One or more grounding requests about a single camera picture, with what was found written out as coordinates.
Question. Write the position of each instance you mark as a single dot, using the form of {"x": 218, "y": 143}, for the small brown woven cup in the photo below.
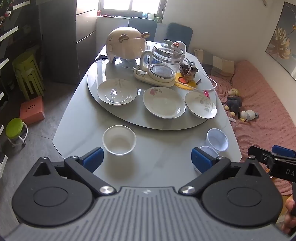
{"x": 184, "y": 69}

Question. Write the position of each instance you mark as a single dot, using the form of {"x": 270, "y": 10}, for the cream kettle base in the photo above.
{"x": 143, "y": 78}

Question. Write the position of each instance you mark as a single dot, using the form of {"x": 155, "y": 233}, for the dark blue-grey chair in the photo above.
{"x": 142, "y": 27}
{"x": 179, "y": 34}

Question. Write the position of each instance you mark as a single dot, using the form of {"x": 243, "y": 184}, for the yellow scalloped coaster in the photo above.
{"x": 190, "y": 86}

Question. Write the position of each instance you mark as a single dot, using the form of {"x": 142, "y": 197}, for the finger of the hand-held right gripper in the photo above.
{"x": 284, "y": 151}
{"x": 277, "y": 166}

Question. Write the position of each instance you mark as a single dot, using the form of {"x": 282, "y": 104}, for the red lighter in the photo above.
{"x": 206, "y": 93}

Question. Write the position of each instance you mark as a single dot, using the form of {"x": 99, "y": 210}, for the round green stool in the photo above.
{"x": 15, "y": 126}

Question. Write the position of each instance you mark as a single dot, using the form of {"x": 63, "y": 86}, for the brown figurine ornament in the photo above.
{"x": 193, "y": 73}

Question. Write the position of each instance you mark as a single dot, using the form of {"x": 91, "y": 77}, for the white plate with twig print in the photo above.
{"x": 115, "y": 92}

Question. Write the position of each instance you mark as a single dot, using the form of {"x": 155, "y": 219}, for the small red dotted disc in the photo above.
{"x": 182, "y": 80}

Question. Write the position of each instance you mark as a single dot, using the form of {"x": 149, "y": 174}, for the person's right hand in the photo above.
{"x": 289, "y": 222}

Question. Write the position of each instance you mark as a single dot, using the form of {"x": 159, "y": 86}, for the stack of green plastic stools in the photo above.
{"x": 27, "y": 74}

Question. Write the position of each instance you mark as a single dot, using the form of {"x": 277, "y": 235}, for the orange box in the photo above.
{"x": 32, "y": 110}

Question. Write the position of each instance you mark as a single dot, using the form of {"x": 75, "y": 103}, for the beige helmet with bear ears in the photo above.
{"x": 124, "y": 46}

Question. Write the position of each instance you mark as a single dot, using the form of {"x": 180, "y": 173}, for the yellow stuffed toy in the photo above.
{"x": 233, "y": 92}

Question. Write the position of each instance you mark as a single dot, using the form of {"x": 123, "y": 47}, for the grey cabinet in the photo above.
{"x": 64, "y": 46}

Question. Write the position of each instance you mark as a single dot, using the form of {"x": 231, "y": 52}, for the grey glass turntable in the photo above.
{"x": 138, "y": 121}

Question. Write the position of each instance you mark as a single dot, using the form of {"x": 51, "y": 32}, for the large white bowl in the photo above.
{"x": 119, "y": 142}

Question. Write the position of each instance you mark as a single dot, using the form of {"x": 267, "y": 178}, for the dark grey stuffed toy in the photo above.
{"x": 233, "y": 105}

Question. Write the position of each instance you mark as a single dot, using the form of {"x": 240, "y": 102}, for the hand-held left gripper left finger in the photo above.
{"x": 93, "y": 160}

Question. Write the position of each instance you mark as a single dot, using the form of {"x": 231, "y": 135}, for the white duck stuffed toy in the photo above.
{"x": 248, "y": 115}

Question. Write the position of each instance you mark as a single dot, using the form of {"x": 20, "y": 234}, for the small white bowl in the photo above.
{"x": 217, "y": 140}
{"x": 211, "y": 151}

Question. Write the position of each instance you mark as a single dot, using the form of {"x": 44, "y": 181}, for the white red-marked round object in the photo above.
{"x": 181, "y": 46}

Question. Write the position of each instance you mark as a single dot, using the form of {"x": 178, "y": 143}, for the plaid pillow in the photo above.
{"x": 215, "y": 63}

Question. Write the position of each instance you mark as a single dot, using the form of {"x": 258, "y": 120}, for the dark-rimmed white plate grey flowers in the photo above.
{"x": 201, "y": 109}

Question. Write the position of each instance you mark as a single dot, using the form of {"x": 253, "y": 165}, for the white plate with pink flower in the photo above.
{"x": 164, "y": 104}

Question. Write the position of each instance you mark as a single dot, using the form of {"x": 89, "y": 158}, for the wall poster with gold leaf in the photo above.
{"x": 283, "y": 39}

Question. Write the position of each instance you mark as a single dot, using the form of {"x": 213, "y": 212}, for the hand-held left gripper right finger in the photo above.
{"x": 201, "y": 161}

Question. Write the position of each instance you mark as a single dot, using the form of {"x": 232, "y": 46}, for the window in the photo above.
{"x": 129, "y": 5}

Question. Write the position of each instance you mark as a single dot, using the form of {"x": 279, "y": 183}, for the pink blanket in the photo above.
{"x": 266, "y": 111}

